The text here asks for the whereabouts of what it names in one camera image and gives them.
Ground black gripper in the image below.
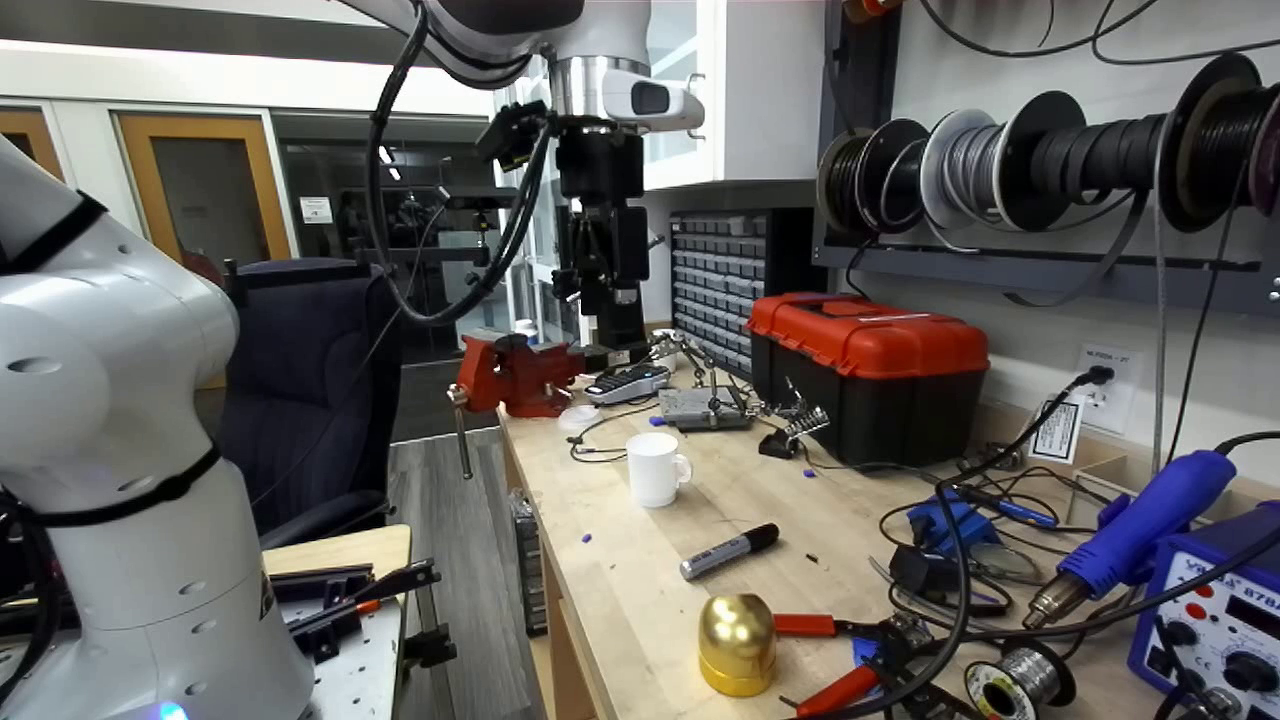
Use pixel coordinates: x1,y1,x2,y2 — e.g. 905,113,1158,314
553,120,670,388

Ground grey black marker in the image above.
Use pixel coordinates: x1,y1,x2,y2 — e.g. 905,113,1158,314
681,523,778,579

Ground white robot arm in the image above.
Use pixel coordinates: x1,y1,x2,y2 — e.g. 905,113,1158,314
0,0,702,720

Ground white cup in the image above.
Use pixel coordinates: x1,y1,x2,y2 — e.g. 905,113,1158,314
629,431,690,513

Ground helping hands soldering stand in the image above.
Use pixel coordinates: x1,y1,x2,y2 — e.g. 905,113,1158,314
656,332,754,431

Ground red bench vise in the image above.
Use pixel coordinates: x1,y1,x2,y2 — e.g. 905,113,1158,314
449,335,579,420

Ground small parts drawer cabinet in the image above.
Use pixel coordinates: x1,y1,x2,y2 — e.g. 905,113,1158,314
670,215,763,375

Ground red black toolbox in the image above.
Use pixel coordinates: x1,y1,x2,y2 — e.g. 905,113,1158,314
746,292,988,467

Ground gold bell dome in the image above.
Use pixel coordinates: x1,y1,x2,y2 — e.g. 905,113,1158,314
701,590,776,700

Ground dark blue office chair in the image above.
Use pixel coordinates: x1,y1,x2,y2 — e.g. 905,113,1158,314
216,255,398,544

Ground blue plastic connector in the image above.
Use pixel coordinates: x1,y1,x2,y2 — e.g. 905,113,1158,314
909,499,1001,557

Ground perforated white side table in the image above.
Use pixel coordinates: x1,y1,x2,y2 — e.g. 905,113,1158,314
258,518,417,720

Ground blue soldering station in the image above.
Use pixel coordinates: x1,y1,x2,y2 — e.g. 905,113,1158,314
1128,499,1280,720

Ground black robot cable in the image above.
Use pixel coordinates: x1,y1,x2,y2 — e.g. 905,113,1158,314
365,7,555,328

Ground black wire spool left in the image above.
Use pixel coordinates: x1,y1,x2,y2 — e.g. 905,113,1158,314
816,120,927,241

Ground black wire spool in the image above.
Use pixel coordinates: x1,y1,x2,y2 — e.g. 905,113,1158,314
1155,53,1280,232
816,120,927,241
995,90,1162,232

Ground white wall cabinet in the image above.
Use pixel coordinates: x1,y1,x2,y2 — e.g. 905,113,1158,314
643,0,823,193

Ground red handled cutter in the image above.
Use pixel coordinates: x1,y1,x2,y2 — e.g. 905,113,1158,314
791,664,881,720

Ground white wire spool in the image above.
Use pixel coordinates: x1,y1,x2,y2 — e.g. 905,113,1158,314
920,108,1002,227

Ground black wire spool middle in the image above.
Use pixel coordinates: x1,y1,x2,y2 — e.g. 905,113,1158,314
995,90,1162,232

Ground white wall power outlet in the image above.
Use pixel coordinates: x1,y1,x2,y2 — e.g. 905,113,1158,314
1081,344,1130,431

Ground solder wire spool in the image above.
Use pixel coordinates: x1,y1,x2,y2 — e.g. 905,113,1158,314
963,649,1076,720

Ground black wire spool right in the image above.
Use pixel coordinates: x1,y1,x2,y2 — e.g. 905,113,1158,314
1155,53,1280,232

